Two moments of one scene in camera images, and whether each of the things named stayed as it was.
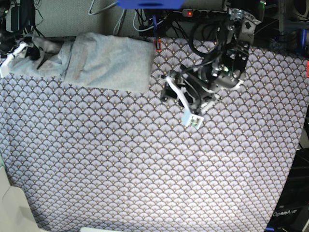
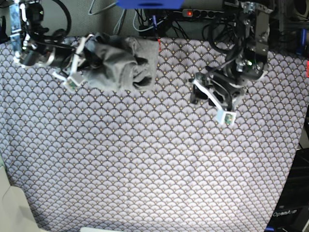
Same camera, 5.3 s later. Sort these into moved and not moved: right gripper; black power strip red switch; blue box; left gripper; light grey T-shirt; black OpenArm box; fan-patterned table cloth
Moved: light grey T-shirt; right gripper; left gripper
Not moved: black power strip red switch; fan-patterned table cloth; black OpenArm box; blue box
